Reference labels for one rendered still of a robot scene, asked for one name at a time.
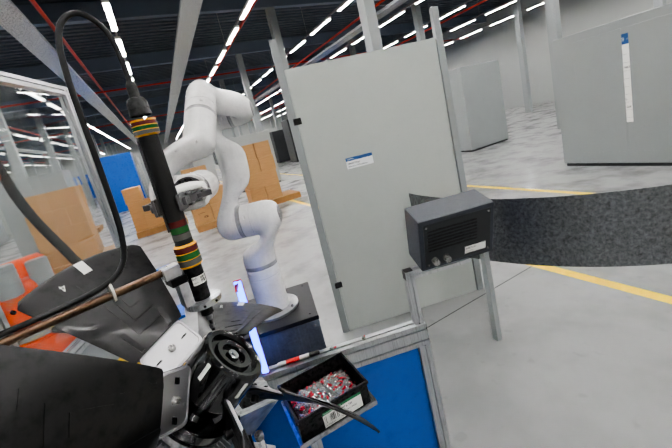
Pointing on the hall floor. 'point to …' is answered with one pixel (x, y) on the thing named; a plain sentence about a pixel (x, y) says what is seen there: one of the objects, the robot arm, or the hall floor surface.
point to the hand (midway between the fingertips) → (170, 204)
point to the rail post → (434, 396)
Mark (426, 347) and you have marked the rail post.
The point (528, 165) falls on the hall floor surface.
